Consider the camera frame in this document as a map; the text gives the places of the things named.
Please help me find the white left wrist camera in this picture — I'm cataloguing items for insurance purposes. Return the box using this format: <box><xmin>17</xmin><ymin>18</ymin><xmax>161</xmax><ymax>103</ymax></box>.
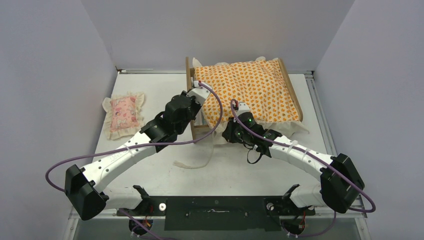
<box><xmin>188</xmin><ymin>80</ymin><xmax>211</xmax><ymax>105</ymax></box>

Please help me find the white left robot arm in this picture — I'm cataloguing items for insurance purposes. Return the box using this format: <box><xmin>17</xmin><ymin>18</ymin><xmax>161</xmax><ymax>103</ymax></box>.
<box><xmin>64</xmin><ymin>86</ymin><xmax>211</xmax><ymax>221</ymax></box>

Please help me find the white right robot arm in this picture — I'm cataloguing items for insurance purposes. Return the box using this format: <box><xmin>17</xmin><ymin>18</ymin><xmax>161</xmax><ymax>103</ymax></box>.
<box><xmin>222</xmin><ymin>112</ymin><xmax>365</xmax><ymax>214</ymax></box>

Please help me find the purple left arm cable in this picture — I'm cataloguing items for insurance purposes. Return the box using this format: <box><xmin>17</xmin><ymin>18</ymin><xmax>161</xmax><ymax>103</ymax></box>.
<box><xmin>45</xmin><ymin>81</ymin><xmax>224</xmax><ymax>240</ymax></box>

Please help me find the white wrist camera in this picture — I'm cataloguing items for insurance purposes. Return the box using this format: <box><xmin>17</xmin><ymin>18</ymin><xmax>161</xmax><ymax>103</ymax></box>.
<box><xmin>232</xmin><ymin>100</ymin><xmax>251</xmax><ymax>116</ymax></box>
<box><xmin>188</xmin><ymin>80</ymin><xmax>211</xmax><ymax>105</ymax></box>

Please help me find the cream cushion tie string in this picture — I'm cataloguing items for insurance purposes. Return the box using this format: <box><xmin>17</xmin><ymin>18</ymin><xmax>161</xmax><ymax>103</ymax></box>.
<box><xmin>173</xmin><ymin>135</ymin><xmax>216</xmax><ymax>170</ymax></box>

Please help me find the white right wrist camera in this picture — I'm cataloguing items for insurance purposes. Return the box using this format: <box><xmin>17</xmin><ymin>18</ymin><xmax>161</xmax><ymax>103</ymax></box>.
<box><xmin>232</xmin><ymin>100</ymin><xmax>251</xmax><ymax>116</ymax></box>

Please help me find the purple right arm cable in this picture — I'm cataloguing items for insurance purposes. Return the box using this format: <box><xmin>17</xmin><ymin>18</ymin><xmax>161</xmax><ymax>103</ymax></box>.
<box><xmin>230</xmin><ymin>98</ymin><xmax>377</xmax><ymax>238</ymax></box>

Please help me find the orange patterned bed cushion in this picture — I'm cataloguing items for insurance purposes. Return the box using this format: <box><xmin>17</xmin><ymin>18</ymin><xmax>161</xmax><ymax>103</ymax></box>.
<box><xmin>191</xmin><ymin>56</ymin><xmax>309</xmax><ymax>145</ymax></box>

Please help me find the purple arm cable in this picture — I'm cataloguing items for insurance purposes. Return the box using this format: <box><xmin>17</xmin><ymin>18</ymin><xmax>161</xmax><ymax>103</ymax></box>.
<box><xmin>45</xmin><ymin>81</ymin><xmax>224</xmax><ymax>240</ymax></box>
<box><xmin>230</xmin><ymin>98</ymin><xmax>377</xmax><ymax>238</ymax></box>

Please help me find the pink frilled small pillow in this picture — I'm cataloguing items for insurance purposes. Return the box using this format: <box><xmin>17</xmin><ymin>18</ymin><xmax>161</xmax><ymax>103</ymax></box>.
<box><xmin>102</xmin><ymin>91</ymin><xmax>145</xmax><ymax>141</ymax></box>

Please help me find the wooden pet bed frame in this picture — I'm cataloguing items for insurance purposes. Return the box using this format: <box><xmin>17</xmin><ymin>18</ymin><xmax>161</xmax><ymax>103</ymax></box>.
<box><xmin>185</xmin><ymin>56</ymin><xmax>304</xmax><ymax>145</ymax></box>

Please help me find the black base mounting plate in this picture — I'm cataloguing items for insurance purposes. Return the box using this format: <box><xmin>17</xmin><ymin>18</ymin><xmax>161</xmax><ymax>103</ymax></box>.
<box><xmin>124</xmin><ymin>196</ymin><xmax>316</xmax><ymax>232</ymax></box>

